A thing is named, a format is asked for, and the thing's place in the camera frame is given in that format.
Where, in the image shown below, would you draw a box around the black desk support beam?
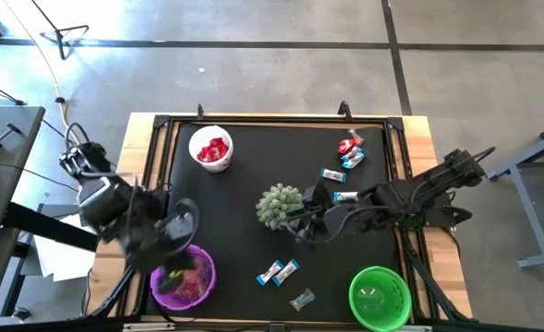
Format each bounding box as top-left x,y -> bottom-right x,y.
4,202 -> 99,253

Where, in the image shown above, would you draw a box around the grey desk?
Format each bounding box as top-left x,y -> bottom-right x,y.
0,104 -> 46,236

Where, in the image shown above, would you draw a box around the clear wrapped blue candy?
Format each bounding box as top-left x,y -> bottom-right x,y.
289,288 -> 317,313

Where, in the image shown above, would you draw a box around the blue grey metal table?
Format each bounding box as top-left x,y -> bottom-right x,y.
484,117 -> 544,269

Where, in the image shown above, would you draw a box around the purple plastic bucket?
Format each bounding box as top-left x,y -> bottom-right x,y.
149,243 -> 218,312

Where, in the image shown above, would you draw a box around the green plastic bucket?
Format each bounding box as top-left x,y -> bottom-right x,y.
348,265 -> 413,332

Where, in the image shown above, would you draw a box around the yellow cable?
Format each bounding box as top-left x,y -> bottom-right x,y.
2,0 -> 70,130

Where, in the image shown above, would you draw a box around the green spiky artificial plant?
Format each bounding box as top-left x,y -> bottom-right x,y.
254,183 -> 304,231

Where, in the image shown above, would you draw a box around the black cable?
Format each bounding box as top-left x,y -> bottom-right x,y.
0,77 -> 26,106

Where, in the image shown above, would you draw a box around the white plastic bucket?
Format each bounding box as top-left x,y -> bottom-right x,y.
187,124 -> 234,174

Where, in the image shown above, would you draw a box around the black table mat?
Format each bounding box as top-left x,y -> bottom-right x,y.
143,122 -> 405,324

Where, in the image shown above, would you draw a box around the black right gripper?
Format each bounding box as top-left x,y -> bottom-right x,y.
286,180 -> 342,244

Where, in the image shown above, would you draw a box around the black tripod stand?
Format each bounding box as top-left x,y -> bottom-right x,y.
30,0 -> 90,61

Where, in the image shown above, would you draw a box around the white paper sheets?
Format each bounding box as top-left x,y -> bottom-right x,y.
31,214 -> 99,283

